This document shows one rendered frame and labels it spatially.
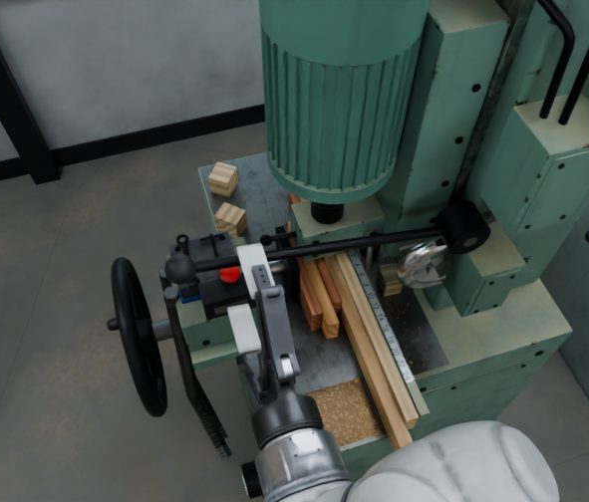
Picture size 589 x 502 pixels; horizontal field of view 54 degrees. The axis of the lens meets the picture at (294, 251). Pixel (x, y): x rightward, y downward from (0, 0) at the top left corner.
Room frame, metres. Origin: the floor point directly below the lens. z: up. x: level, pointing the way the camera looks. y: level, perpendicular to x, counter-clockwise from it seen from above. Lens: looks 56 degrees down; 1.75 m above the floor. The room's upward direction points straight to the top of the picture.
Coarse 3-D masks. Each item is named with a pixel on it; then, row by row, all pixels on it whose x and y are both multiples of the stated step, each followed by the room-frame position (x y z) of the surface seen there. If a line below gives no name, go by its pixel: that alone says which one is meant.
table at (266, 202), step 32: (256, 160) 0.79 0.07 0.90; (256, 192) 0.71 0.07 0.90; (288, 192) 0.71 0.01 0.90; (256, 224) 0.64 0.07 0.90; (192, 352) 0.40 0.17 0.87; (224, 352) 0.40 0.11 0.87; (320, 352) 0.38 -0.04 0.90; (352, 352) 0.38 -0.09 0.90; (320, 384) 0.33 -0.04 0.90; (352, 448) 0.24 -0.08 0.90
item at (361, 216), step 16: (304, 208) 0.57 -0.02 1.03; (352, 208) 0.57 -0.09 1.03; (368, 208) 0.57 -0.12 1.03; (304, 224) 0.54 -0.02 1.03; (320, 224) 0.54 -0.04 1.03; (336, 224) 0.54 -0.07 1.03; (352, 224) 0.54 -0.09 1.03; (368, 224) 0.54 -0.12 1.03; (384, 224) 0.55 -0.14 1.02; (304, 240) 0.51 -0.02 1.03; (320, 240) 0.52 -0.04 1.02; (320, 256) 0.52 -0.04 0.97
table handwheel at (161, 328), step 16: (112, 272) 0.51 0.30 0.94; (128, 272) 0.52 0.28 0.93; (112, 288) 0.48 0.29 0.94; (128, 288) 0.47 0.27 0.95; (128, 304) 0.44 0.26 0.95; (144, 304) 0.56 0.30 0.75; (128, 320) 0.42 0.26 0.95; (144, 320) 0.47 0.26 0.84; (160, 320) 0.48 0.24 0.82; (128, 336) 0.39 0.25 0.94; (144, 336) 0.44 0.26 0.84; (160, 336) 0.45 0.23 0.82; (128, 352) 0.37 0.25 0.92; (144, 352) 0.38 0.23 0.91; (144, 368) 0.36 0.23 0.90; (160, 368) 0.45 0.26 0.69; (144, 384) 0.34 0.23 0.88; (160, 384) 0.41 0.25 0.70; (144, 400) 0.32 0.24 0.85; (160, 400) 0.34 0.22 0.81
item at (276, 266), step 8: (280, 232) 0.55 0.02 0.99; (280, 240) 0.53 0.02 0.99; (288, 240) 0.53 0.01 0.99; (280, 248) 0.53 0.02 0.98; (272, 264) 0.51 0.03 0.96; (280, 264) 0.51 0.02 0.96; (288, 264) 0.49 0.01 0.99; (296, 264) 0.49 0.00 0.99; (272, 272) 0.50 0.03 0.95; (280, 272) 0.50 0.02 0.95; (288, 272) 0.49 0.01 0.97; (296, 272) 0.48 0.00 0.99; (288, 280) 0.49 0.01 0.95; (296, 280) 0.48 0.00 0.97; (288, 288) 0.49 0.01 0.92; (296, 288) 0.48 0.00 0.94; (296, 296) 0.48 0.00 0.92
